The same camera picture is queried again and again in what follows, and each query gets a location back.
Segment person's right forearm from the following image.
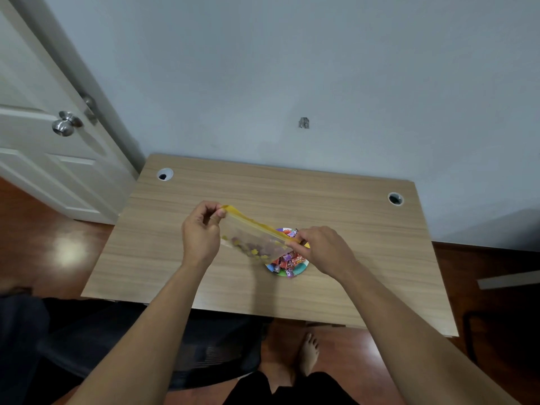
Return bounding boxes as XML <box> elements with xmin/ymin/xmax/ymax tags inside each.
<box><xmin>335</xmin><ymin>265</ymin><xmax>521</xmax><ymax>405</ymax></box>

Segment person's right hand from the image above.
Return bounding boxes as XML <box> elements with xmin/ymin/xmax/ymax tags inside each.
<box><xmin>289</xmin><ymin>226</ymin><xmax>359</xmax><ymax>280</ymax></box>

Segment clear yellow-zip plastic bag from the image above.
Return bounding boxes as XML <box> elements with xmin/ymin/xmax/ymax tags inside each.
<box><xmin>219</xmin><ymin>205</ymin><xmax>303</xmax><ymax>263</ymax></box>

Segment white flat board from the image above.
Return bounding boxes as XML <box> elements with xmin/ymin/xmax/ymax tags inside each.
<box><xmin>477</xmin><ymin>270</ymin><xmax>540</xmax><ymax>291</ymax></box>

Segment person's left hand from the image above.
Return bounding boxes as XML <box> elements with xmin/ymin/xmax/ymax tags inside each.
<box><xmin>181</xmin><ymin>201</ymin><xmax>227</xmax><ymax>269</ymax></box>

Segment silver round door knob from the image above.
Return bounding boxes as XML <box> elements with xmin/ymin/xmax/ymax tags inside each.
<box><xmin>52</xmin><ymin>111</ymin><xmax>84</xmax><ymax>137</ymax></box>

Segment colourful paper plate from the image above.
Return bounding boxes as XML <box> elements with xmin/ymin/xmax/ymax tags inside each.
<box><xmin>265</xmin><ymin>228</ymin><xmax>311</xmax><ymax>278</ymax></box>

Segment person's left forearm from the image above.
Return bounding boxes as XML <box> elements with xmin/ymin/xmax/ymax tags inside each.
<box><xmin>67</xmin><ymin>260</ymin><xmax>212</xmax><ymax>405</ymax></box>

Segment small yellow brown candies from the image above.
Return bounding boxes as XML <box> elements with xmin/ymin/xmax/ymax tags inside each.
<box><xmin>222</xmin><ymin>235</ymin><xmax>275</xmax><ymax>261</ymax></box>

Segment pile of wrapped candies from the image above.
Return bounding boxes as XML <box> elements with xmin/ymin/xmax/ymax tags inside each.
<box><xmin>270</xmin><ymin>228</ymin><xmax>307</xmax><ymax>277</ymax></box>

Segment white panelled door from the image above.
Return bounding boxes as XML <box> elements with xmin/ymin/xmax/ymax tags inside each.
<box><xmin>0</xmin><ymin>0</ymin><xmax>140</xmax><ymax>225</ymax></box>

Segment person's bare foot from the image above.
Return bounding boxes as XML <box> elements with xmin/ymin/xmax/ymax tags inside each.
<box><xmin>258</xmin><ymin>332</ymin><xmax>320</xmax><ymax>393</ymax></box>

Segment black mesh office chair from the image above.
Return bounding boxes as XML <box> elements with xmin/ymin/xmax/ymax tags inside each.
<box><xmin>0</xmin><ymin>287</ymin><xmax>271</xmax><ymax>405</ymax></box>

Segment person's black shorts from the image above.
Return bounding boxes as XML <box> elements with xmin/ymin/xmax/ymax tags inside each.
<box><xmin>223</xmin><ymin>370</ymin><xmax>360</xmax><ymax>405</ymax></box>

